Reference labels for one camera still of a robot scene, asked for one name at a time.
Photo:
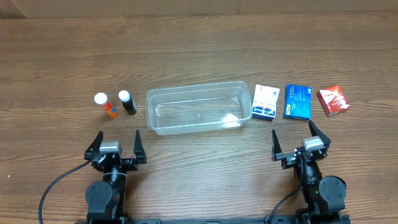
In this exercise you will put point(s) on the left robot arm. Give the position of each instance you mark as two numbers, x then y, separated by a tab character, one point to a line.
106	197

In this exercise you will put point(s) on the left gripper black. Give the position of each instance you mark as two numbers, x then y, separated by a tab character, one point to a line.
115	162

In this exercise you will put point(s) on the clear plastic container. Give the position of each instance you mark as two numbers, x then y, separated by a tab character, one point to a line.
198	108

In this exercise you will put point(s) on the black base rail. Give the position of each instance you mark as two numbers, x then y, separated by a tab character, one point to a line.
211	221

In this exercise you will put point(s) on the orange bottle white cap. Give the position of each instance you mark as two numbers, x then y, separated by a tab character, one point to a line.
102	100

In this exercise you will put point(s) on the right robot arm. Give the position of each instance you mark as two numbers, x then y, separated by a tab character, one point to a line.
324	196

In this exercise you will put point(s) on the red medicine box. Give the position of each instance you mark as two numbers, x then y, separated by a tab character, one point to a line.
332	100

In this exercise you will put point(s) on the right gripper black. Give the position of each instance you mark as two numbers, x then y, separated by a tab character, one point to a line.
303	157

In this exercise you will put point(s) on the white blue medicine box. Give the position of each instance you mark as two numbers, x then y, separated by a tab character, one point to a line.
264	103

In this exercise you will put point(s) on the black bottle white cap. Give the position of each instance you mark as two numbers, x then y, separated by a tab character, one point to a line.
128	102

